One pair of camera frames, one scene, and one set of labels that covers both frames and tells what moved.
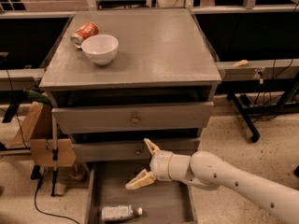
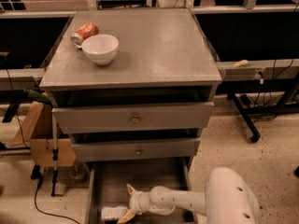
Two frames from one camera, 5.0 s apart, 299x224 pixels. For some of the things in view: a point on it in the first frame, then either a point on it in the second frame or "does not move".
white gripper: x=160 y=165 → x=135 y=201
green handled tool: x=29 y=95 does not move
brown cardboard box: x=35 y=132 does not move
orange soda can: x=84 y=32 does not move
